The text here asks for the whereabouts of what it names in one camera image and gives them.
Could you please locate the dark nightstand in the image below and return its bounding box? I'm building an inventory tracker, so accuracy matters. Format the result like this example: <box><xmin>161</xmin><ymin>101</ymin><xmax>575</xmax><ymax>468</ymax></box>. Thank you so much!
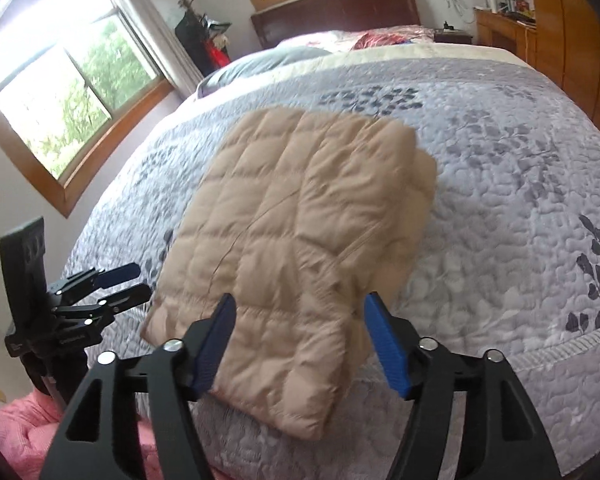
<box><xmin>434</xmin><ymin>22</ymin><xmax>473</xmax><ymax>46</ymax></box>

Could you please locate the black bag with red item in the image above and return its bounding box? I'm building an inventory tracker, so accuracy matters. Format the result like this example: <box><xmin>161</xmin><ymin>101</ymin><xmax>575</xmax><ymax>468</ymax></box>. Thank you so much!
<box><xmin>175</xmin><ymin>0</ymin><xmax>233</xmax><ymax>78</ymax></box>

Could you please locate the dark wooden headboard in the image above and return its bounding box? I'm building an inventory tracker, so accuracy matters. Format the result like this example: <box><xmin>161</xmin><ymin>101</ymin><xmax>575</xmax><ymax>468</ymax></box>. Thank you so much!
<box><xmin>251</xmin><ymin>0</ymin><xmax>422</xmax><ymax>51</ymax></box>

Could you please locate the large wooden-framed window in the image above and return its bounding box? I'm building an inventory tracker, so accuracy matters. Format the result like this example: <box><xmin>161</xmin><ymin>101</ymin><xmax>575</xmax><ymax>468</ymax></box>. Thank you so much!
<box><xmin>0</xmin><ymin>0</ymin><xmax>176</xmax><ymax>218</ymax></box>

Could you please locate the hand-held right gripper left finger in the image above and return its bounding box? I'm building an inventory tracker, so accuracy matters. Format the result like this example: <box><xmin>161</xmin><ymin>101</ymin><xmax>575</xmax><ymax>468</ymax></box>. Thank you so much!
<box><xmin>40</xmin><ymin>294</ymin><xmax>238</xmax><ymax>480</ymax></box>

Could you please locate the person's left hand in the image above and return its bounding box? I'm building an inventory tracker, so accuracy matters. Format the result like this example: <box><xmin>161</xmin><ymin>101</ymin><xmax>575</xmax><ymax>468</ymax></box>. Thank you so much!
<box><xmin>22</xmin><ymin>350</ymin><xmax>88</xmax><ymax>408</ymax></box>

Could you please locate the red plaid cloth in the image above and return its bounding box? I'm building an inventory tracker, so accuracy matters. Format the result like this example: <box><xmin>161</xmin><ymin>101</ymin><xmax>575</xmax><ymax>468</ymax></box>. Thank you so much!
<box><xmin>352</xmin><ymin>31</ymin><xmax>406</xmax><ymax>50</ymax></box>

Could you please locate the red hanging garment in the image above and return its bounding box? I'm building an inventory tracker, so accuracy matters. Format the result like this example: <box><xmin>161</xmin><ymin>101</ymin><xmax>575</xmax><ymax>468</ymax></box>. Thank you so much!
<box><xmin>205</xmin><ymin>35</ymin><xmax>231</xmax><ymax>68</ymax></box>

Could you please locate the grey-blue pillow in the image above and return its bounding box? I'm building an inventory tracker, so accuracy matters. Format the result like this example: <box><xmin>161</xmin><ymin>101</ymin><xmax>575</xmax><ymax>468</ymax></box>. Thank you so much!
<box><xmin>200</xmin><ymin>45</ymin><xmax>331</xmax><ymax>91</ymax></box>

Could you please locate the clutter of desk bottles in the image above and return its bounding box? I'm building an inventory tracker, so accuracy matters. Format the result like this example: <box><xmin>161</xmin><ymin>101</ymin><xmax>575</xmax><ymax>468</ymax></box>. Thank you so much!
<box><xmin>487</xmin><ymin>0</ymin><xmax>536</xmax><ymax>23</ymax></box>

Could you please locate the wooden desk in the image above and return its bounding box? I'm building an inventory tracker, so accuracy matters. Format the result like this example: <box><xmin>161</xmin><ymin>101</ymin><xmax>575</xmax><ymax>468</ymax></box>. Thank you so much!
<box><xmin>474</xmin><ymin>6</ymin><xmax>538</xmax><ymax>66</ymax></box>

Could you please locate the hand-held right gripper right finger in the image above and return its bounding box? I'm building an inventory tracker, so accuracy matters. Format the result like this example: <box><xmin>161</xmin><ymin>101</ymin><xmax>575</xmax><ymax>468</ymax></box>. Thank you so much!
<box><xmin>364</xmin><ymin>292</ymin><xmax>563</xmax><ymax>480</ymax></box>

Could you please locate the person's left forearm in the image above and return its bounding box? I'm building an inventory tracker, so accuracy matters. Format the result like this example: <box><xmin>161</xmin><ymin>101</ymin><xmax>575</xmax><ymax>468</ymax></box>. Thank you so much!
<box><xmin>0</xmin><ymin>392</ymin><xmax>156</xmax><ymax>480</ymax></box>

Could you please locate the grey floral bed quilt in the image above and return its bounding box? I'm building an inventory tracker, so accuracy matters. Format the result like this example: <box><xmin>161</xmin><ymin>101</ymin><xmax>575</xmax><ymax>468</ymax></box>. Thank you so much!
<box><xmin>62</xmin><ymin>42</ymin><xmax>600</xmax><ymax>480</ymax></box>

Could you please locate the beige quilted jacket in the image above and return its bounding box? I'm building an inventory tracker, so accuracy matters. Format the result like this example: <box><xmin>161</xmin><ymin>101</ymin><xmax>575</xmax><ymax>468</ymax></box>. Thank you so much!
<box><xmin>140</xmin><ymin>107</ymin><xmax>440</xmax><ymax>438</ymax></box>

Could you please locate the long white curtain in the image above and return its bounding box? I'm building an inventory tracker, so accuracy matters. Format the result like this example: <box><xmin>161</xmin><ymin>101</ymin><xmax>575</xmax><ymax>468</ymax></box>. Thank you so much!
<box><xmin>101</xmin><ymin>0</ymin><xmax>204</xmax><ymax>101</ymax></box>

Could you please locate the wooden wardrobe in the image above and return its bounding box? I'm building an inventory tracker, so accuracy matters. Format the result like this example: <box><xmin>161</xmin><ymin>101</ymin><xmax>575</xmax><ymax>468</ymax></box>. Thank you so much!
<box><xmin>525</xmin><ymin>0</ymin><xmax>600</xmax><ymax>133</ymax></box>

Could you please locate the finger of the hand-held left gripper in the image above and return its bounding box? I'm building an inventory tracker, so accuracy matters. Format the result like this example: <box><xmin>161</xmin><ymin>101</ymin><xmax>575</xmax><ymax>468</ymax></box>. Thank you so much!
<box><xmin>55</xmin><ymin>262</ymin><xmax>142</xmax><ymax>296</ymax></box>
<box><xmin>55</xmin><ymin>282</ymin><xmax>152</xmax><ymax>326</ymax></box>

